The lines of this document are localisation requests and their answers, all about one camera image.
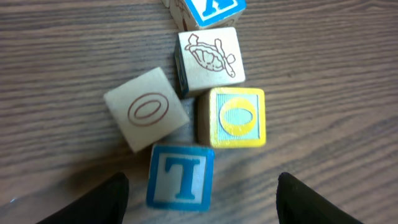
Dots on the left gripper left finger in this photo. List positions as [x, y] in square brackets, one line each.
[105, 204]

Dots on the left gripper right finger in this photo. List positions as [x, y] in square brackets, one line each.
[297, 203]

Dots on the blue T wooden block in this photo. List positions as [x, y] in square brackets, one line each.
[180, 177]

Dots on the plain engraved wooden block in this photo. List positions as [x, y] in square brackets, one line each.
[146, 109]

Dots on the yellow O wooden block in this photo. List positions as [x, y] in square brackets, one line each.
[232, 117]

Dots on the wooden block engraved picture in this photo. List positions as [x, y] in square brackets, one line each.
[207, 59]

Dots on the blue X wooden block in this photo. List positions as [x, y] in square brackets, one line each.
[205, 14]

